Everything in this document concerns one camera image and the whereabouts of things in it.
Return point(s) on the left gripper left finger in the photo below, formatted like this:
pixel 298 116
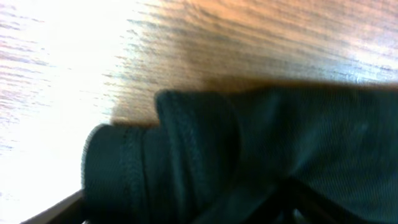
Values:
pixel 69 211

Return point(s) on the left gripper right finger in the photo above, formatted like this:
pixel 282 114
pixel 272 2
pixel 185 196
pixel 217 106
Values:
pixel 295 203

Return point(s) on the black t-shirt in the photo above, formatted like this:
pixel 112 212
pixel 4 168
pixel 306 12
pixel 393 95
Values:
pixel 216 158

